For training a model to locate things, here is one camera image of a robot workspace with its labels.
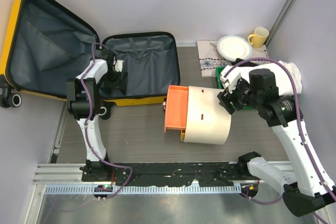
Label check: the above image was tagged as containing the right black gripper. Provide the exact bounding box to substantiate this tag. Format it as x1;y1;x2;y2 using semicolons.
217;76;260;115

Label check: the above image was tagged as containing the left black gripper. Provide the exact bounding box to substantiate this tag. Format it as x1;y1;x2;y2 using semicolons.
102;70;128;94

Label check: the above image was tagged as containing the green plastic tray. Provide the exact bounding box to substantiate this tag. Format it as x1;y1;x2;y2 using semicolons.
216;67;253;109

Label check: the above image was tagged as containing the white cylindrical bin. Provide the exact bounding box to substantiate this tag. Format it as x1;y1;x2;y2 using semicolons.
183;86;232;145

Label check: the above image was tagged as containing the black garment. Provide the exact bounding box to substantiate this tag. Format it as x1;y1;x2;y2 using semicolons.
235;57;259;67

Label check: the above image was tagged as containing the orange drawer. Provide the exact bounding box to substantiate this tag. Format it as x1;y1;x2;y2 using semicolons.
164;85;189;132

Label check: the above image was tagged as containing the white towel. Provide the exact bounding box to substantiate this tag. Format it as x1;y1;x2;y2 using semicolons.
242;61;302;97

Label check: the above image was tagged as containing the yellow Pikachu suitcase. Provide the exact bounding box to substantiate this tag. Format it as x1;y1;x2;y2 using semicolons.
1;0;181;109

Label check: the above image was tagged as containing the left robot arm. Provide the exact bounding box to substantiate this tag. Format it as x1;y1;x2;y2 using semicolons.
66;48;128;182

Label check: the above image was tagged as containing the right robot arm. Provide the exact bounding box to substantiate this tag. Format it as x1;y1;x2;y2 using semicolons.
217;68;335;217

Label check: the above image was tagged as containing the patterned white cloth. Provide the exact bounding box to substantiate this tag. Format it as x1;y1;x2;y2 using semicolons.
197;40;268;78

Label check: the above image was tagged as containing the white plate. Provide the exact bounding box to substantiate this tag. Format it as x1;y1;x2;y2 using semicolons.
216;35;253;61

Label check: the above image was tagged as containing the silver fork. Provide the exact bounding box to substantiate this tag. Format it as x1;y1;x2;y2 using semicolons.
209;42;226;67

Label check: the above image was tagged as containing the yellow mug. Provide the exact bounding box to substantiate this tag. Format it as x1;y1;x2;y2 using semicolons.
247;27;269;48

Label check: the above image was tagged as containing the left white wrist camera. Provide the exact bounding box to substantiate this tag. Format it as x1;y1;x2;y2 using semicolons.
114;60;124;72

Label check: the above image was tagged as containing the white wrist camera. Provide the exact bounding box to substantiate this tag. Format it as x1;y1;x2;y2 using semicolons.
114;60;124;72
219;66;247;93

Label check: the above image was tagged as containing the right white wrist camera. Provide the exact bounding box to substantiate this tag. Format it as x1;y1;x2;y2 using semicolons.
219;66;247;93

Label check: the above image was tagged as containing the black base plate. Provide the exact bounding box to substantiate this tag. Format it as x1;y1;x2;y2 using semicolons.
80;162;257;187

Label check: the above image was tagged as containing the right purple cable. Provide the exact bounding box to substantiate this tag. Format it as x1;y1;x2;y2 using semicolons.
223;57;336;224

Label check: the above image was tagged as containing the aluminium frame rail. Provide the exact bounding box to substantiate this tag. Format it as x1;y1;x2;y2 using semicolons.
33;163;297;195

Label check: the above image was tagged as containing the right aluminium corner post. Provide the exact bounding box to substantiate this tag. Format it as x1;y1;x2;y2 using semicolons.
265;0;296;47

